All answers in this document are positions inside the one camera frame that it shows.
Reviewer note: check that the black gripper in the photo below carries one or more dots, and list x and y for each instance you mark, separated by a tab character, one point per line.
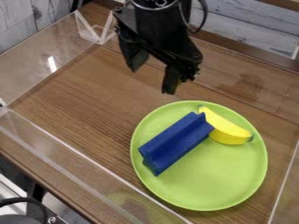
153	28

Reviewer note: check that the blue block object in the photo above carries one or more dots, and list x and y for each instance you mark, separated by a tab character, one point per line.
172	144

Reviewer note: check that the green round plate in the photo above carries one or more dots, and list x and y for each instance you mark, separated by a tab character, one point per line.
218	175

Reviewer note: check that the yellow banana slice toy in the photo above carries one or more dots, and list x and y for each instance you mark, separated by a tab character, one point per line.
228	132

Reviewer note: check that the clear acrylic triangle bracket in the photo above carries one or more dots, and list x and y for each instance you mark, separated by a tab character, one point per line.
96	33

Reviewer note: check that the black clamp with cable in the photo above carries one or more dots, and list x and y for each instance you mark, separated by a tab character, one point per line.
19	209

